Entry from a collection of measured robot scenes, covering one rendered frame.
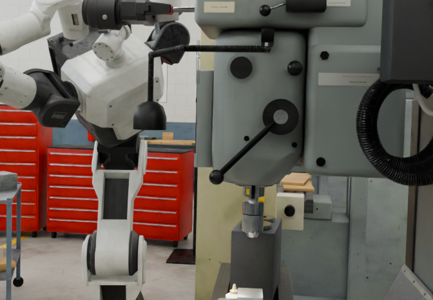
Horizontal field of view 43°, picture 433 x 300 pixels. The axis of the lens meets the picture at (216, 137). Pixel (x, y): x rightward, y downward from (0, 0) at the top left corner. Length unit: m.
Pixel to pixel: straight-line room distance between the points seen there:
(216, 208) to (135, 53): 1.49
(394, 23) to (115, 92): 0.92
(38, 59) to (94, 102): 9.53
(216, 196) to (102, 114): 1.47
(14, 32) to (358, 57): 0.77
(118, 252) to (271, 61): 0.91
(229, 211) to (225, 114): 1.89
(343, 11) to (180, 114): 9.29
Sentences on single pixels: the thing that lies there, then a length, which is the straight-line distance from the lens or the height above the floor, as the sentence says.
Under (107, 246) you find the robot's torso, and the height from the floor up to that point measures 1.03.
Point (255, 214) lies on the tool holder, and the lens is 1.21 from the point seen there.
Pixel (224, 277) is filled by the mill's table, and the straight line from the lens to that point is 1.78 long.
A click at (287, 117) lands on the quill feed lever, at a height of 1.45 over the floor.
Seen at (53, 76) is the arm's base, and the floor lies 1.55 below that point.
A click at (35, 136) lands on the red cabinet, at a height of 1.12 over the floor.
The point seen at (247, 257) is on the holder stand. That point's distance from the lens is 1.57.
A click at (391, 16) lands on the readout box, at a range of 0.88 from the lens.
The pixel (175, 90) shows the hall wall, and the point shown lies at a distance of 10.35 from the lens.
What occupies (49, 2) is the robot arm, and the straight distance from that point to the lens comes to 1.40.
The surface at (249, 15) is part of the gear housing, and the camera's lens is 1.10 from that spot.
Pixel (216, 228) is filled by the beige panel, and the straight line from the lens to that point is 3.01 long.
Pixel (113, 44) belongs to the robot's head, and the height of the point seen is 1.63.
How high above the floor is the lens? 1.47
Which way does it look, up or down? 3 degrees down
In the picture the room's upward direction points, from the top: 1 degrees clockwise
